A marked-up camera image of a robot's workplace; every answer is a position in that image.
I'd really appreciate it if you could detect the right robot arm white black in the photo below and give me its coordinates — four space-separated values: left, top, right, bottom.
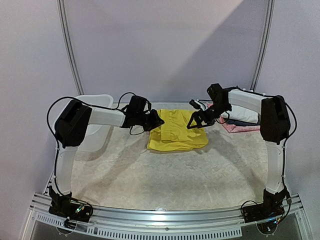
186 83 291 218

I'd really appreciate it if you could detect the white plastic laundry basket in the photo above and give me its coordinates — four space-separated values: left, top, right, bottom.
75 94 114 153

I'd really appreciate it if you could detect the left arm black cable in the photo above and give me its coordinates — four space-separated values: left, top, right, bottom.
46 92 151 201

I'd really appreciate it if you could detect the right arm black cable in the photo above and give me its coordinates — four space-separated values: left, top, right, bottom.
279 99 298 201

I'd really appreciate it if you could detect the yellow garment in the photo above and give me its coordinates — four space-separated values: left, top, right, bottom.
147 109 209 152

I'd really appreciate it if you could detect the right aluminium frame post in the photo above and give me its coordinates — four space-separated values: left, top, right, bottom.
250 0 275 92

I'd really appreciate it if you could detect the white t-shirt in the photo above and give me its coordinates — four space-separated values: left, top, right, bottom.
221 87 264 124

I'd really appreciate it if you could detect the folded pink garment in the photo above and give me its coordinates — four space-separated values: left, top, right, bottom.
217 105 260 133

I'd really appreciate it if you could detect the front aluminium rail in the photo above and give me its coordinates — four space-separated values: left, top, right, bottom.
22 194 312 240

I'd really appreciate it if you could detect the folded navy blue garment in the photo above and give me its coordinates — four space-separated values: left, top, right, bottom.
226 119 260 127

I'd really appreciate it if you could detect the left aluminium frame post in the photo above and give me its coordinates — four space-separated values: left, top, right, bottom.
57 0 85 95

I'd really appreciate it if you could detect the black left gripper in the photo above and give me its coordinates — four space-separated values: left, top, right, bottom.
135 108 164 131

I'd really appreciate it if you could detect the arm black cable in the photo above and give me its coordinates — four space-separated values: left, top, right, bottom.
279 99 298 201
46 92 151 201

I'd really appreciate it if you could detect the aluminium frame post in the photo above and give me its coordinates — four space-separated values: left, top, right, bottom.
57 0 85 95
250 0 275 92

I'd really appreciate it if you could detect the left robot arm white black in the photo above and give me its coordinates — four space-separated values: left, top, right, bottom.
48 94 165 217

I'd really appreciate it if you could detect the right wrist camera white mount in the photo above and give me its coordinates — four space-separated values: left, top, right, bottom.
189 99 208 111

